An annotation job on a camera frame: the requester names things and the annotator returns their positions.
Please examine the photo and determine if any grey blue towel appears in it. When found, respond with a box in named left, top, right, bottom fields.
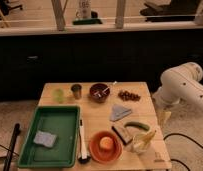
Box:
left=110, top=104, right=132, bottom=122

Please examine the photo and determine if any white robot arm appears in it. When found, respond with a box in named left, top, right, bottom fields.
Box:
left=152, top=62, right=203, bottom=127

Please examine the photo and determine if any green plastic tray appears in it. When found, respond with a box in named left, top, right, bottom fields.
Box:
left=18, top=106, right=80, bottom=168

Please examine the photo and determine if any green cucumber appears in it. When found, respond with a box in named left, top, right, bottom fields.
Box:
left=124, top=121, right=150, bottom=131

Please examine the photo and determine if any wooden table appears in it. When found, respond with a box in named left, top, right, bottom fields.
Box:
left=17, top=81, right=173, bottom=171

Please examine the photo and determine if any dark red bowl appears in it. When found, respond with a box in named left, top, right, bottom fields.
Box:
left=89, top=83, right=110, bottom=103

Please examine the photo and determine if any orange plate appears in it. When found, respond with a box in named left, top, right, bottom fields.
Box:
left=89, top=131, right=122, bottom=164

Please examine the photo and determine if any white spoon in bowl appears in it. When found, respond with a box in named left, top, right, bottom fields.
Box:
left=94, top=81, right=117, bottom=97

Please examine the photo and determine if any translucent green cup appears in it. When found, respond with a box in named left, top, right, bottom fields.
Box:
left=52, top=89, right=64, bottom=103

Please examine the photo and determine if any green board on shelf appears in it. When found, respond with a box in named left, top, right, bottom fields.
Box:
left=72, top=18, right=103, bottom=25

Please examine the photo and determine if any white jug on shelf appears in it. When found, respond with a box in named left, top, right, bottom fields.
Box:
left=77, top=0, right=91, bottom=19

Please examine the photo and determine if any black pole stand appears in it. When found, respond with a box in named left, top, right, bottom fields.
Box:
left=3, top=123, right=21, bottom=171

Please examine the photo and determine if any black floor cable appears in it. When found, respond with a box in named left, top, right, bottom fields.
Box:
left=162, top=132, right=203, bottom=171

